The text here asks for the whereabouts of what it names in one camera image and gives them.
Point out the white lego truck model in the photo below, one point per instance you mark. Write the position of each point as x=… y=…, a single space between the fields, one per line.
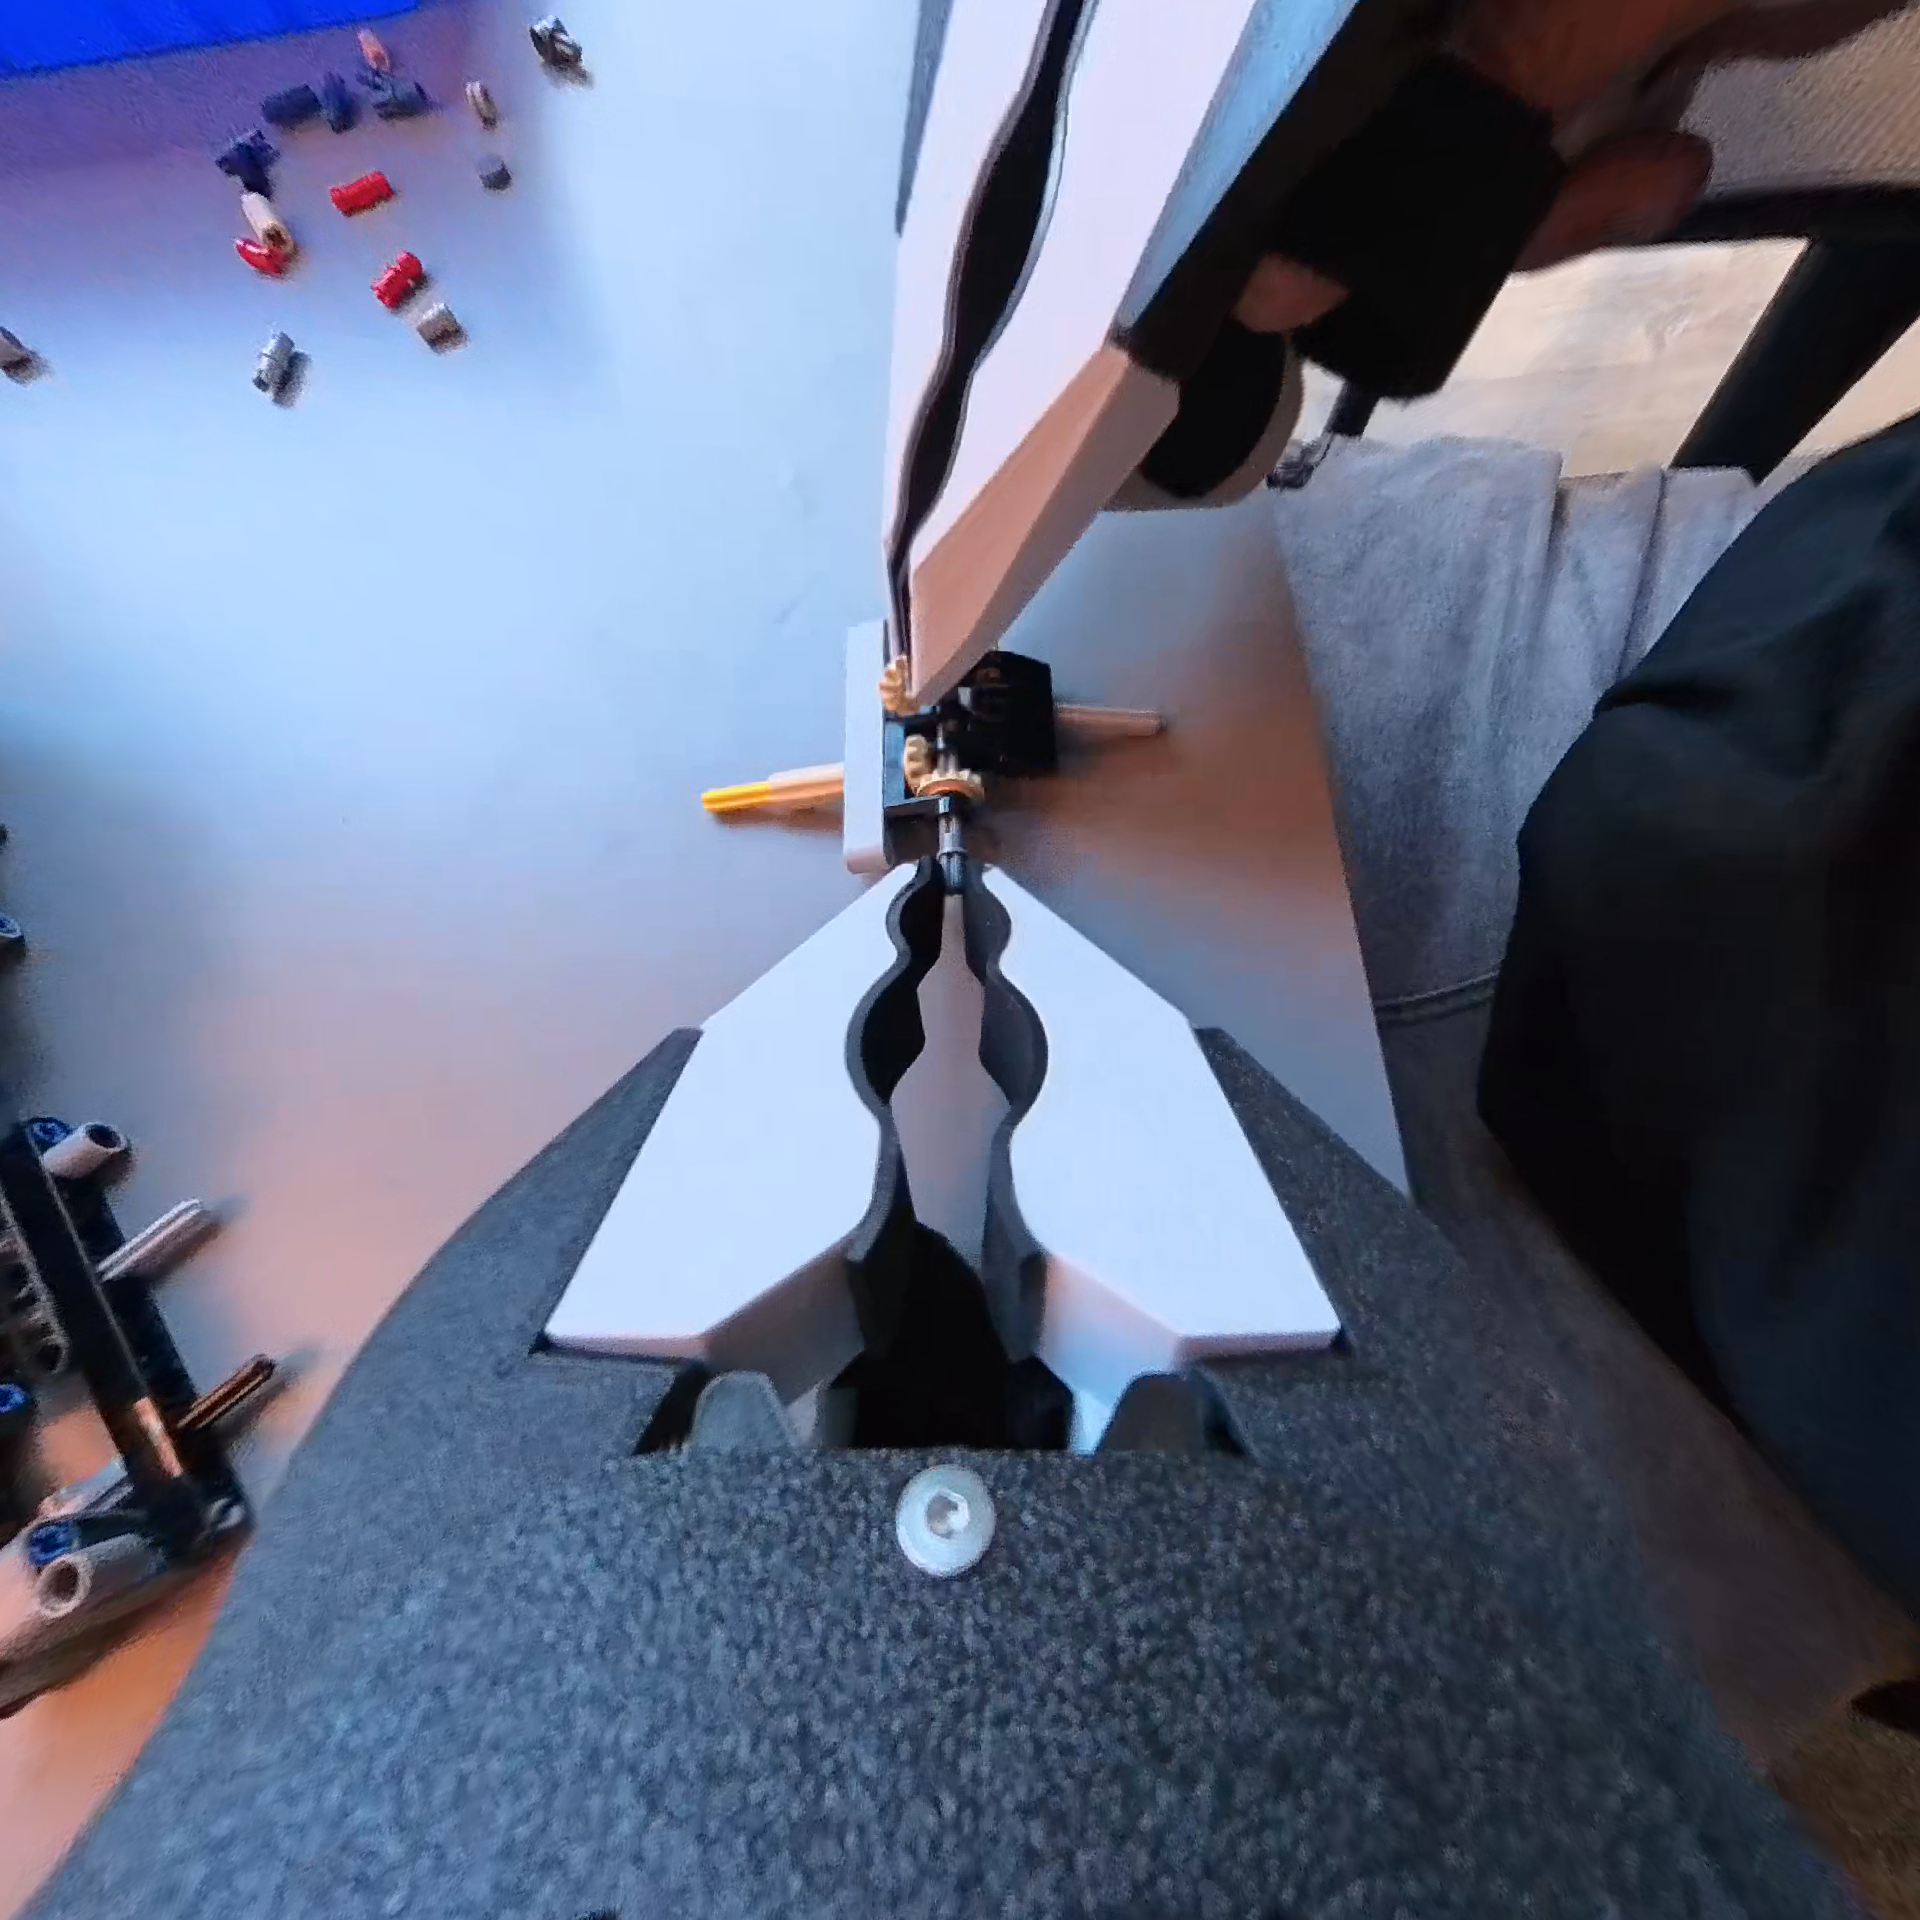
x=93 y=1289

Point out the red lego pin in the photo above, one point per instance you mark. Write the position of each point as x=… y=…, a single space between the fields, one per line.
x=360 y=192
x=398 y=280
x=264 y=259

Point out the person's right hand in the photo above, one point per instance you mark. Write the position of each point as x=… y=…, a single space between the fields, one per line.
x=1634 y=195

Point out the black lego connector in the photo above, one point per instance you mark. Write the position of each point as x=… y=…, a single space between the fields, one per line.
x=556 y=41

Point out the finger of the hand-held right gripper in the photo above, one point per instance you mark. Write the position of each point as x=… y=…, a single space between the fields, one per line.
x=1109 y=182
x=943 y=135

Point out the grey lego axle connector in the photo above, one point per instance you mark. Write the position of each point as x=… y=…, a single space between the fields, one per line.
x=277 y=363

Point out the person's grey jeans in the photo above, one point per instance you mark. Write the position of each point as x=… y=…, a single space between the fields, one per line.
x=1424 y=720

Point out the small lego gear assembly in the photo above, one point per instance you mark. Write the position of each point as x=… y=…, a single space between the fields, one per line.
x=870 y=825

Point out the group of blue lego pins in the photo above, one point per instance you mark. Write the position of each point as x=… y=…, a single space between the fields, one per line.
x=306 y=105

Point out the black office chair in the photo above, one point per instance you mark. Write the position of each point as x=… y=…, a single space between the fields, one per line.
x=1785 y=345

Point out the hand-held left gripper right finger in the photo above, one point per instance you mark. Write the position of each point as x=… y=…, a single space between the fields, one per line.
x=1172 y=1184

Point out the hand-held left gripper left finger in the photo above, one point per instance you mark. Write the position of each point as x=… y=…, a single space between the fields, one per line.
x=720 y=1184

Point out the blue plastic bin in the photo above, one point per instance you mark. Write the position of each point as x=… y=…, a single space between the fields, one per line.
x=149 y=31

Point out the light grey lego bush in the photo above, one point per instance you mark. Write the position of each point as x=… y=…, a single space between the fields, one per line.
x=15 y=353

